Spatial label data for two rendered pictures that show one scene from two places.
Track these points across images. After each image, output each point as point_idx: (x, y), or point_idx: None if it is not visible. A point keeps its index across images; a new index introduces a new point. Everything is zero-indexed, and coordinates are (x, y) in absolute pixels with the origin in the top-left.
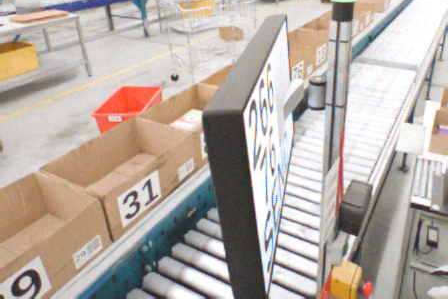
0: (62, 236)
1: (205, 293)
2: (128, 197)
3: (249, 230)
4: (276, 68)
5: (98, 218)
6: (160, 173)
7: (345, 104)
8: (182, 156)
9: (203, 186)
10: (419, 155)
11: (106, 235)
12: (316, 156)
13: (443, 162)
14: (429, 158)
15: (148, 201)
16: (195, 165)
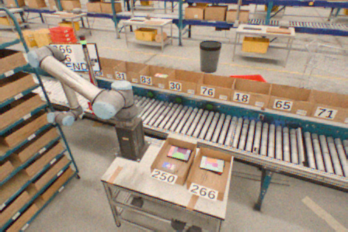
0: (105, 69)
1: None
2: (117, 73)
3: None
4: (77, 49)
5: (111, 71)
6: (126, 74)
7: (88, 66)
8: (133, 76)
9: (133, 87)
10: (165, 140)
11: (113, 76)
12: (163, 112)
13: (159, 147)
14: (162, 143)
15: (123, 78)
16: (138, 82)
